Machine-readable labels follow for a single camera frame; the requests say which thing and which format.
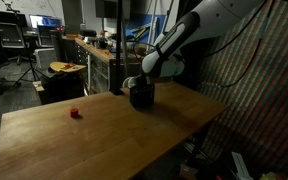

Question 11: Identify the white grey knitted cloth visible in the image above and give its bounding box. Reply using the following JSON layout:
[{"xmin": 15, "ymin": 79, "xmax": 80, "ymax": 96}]
[{"xmin": 122, "ymin": 75, "xmax": 146, "ymax": 90}]

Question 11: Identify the black vertical pole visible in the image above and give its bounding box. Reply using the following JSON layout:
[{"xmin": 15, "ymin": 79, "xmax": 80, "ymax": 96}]
[{"xmin": 112, "ymin": 0, "xmax": 125, "ymax": 96}]

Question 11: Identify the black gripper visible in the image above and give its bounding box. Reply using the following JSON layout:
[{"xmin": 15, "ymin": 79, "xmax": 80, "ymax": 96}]
[{"xmin": 135, "ymin": 74, "xmax": 152, "ymax": 86}]

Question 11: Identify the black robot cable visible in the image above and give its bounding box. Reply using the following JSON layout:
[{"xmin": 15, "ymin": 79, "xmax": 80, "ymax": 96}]
[{"xmin": 202, "ymin": 0, "xmax": 288, "ymax": 89}]

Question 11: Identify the small red block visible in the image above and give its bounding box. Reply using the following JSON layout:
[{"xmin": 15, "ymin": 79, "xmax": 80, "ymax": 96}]
[{"xmin": 69, "ymin": 107, "xmax": 80, "ymax": 119}]

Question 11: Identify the dark wall screen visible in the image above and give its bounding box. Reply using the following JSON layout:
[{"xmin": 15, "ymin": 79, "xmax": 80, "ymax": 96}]
[{"xmin": 95, "ymin": 0, "xmax": 132, "ymax": 20}]

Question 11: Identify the white plastic bracket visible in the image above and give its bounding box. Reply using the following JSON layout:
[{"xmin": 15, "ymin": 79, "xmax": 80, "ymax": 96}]
[{"xmin": 231, "ymin": 151, "xmax": 254, "ymax": 180}]

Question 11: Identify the black bag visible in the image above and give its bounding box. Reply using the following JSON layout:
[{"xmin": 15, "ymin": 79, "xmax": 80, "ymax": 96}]
[{"xmin": 40, "ymin": 71, "xmax": 86, "ymax": 105}]

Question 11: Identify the blue board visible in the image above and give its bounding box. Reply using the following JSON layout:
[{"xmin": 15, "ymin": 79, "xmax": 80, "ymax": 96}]
[{"xmin": 123, "ymin": 14, "xmax": 169, "ymax": 46}]

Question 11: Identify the black camera tripod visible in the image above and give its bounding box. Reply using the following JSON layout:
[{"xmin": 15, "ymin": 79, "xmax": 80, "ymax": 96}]
[{"xmin": 12, "ymin": 36, "xmax": 49, "ymax": 88}]

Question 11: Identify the wooden top workbench cabinet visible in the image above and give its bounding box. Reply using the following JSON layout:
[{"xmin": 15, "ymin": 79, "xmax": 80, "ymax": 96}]
[{"xmin": 74, "ymin": 36, "xmax": 146, "ymax": 95}]

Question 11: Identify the silver aluminium pole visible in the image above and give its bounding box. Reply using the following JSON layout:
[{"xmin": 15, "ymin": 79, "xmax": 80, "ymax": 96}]
[
  {"xmin": 157, "ymin": 0, "xmax": 176, "ymax": 38},
  {"xmin": 143, "ymin": 0, "xmax": 159, "ymax": 64}
]

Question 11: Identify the mesh back office chair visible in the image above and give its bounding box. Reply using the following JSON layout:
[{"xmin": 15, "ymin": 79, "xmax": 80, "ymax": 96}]
[{"xmin": 0, "ymin": 21, "xmax": 27, "ymax": 65}]

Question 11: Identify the striped colourful backdrop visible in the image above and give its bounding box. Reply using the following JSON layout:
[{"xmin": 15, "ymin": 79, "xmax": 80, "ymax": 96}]
[{"xmin": 197, "ymin": 6, "xmax": 288, "ymax": 178}]

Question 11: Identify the black perforated box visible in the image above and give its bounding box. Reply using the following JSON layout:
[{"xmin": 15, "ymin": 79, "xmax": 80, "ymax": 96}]
[{"xmin": 129, "ymin": 83, "xmax": 156, "ymax": 110}]

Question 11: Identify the round wooden stool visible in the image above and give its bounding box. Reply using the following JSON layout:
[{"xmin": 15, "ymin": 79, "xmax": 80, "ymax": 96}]
[{"xmin": 49, "ymin": 61, "xmax": 87, "ymax": 74}]

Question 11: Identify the lit blue computer monitor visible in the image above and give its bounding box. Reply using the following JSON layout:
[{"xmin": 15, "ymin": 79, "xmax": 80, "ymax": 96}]
[{"xmin": 29, "ymin": 14, "xmax": 63, "ymax": 30}]

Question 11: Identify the yellow green object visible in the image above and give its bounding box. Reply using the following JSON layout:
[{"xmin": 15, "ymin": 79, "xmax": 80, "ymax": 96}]
[{"xmin": 258, "ymin": 171, "xmax": 279, "ymax": 180}]

